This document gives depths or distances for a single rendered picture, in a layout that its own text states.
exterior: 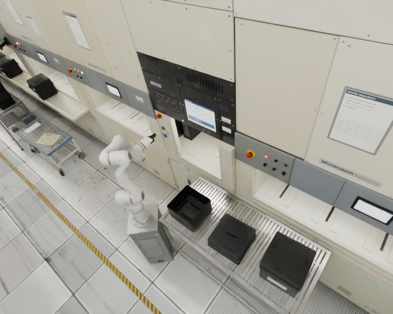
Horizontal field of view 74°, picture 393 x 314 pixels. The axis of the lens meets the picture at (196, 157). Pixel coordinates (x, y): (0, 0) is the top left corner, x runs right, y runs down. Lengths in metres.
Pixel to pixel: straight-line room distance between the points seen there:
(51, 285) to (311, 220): 2.75
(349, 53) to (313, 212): 1.40
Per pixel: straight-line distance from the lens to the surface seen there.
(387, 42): 1.23
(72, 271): 3.46
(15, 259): 3.95
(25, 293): 3.67
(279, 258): 1.96
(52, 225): 3.91
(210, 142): 2.76
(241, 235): 2.17
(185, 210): 2.42
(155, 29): 1.88
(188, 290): 2.96
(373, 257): 2.31
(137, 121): 3.28
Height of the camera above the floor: 2.84
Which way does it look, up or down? 48 degrees down
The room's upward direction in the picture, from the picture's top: 11 degrees counter-clockwise
